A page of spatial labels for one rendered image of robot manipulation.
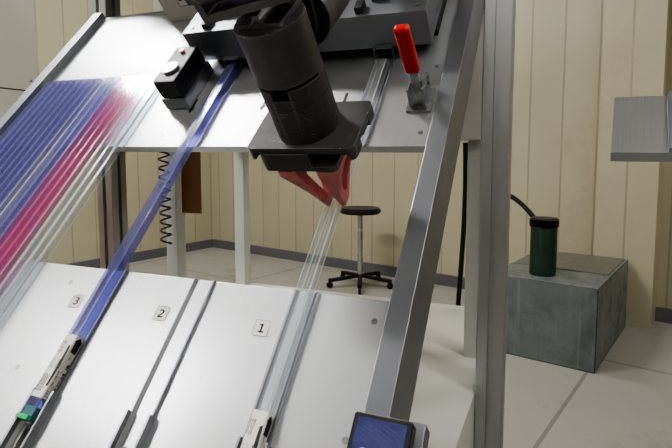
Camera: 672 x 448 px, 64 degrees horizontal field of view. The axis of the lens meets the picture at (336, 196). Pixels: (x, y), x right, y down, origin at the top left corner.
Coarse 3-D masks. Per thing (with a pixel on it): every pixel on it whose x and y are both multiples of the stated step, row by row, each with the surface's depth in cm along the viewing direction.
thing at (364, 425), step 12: (360, 420) 35; (372, 420) 35; (360, 432) 35; (372, 432) 34; (384, 432) 34; (396, 432) 34; (360, 444) 34; (372, 444) 34; (384, 444) 34; (396, 444) 34
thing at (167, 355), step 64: (64, 320) 54; (128, 320) 52; (192, 320) 50; (256, 320) 48; (320, 320) 46; (384, 320) 44; (0, 384) 51; (64, 384) 49; (128, 384) 47; (192, 384) 45; (256, 384) 44; (320, 384) 42
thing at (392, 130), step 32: (448, 0) 71; (96, 32) 96; (128, 32) 93; (160, 32) 89; (448, 32) 67; (96, 64) 88; (128, 64) 85; (160, 64) 82; (352, 64) 68; (160, 96) 76; (224, 96) 71; (256, 96) 70; (352, 96) 64; (384, 96) 62; (160, 128) 71; (224, 128) 67; (256, 128) 65; (384, 128) 59; (416, 128) 57
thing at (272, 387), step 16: (384, 64) 64; (368, 80) 63; (368, 96) 61; (352, 160) 56; (336, 208) 52; (320, 224) 51; (320, 240) 50; (320, 256) 49; (304, 272) 48; (320, 272) 49; (304, 288) 47; (304, 304) 46; (288, 320) 45; (304, 320) 46; (288, 336) 44; (288, 352) 44; (272, 368) 43; (288, 368) 44; (272, 384) 42; (272, 400) 41
